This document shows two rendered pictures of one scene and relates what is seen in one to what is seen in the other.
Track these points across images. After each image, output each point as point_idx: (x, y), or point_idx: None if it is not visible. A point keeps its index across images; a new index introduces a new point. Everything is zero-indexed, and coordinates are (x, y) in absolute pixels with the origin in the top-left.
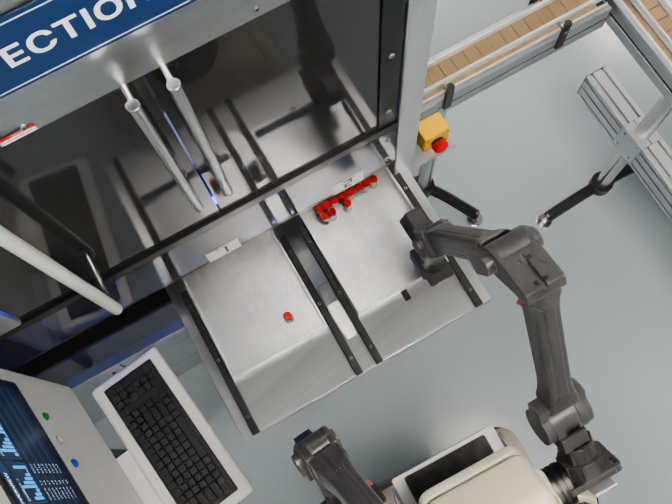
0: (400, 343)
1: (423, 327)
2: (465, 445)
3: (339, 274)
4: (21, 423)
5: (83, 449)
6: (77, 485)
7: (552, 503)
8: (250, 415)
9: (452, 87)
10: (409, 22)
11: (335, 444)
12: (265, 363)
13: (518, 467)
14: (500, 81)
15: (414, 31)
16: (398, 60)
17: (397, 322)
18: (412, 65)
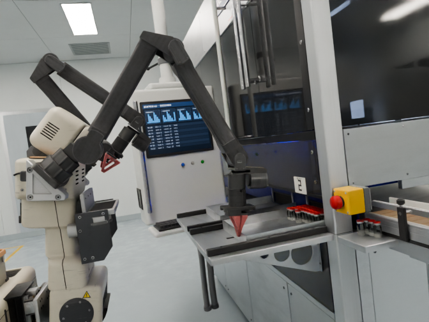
0: (198, 237)
1: (203, 242)
2: (112, 206)
3: (253, 223)
4: (194, 135)
5: (191, 182)
6: (172, 154)
7: (51, 109)
8: (186, 213)
9: (398, 199)
10: (302, 11)
11: (133, 108)
12: (210, 216)
13: (78, 119)
14: None
15: (305, 22)
16: (304, 50)
17: (212, 236)
18: (309, 60)
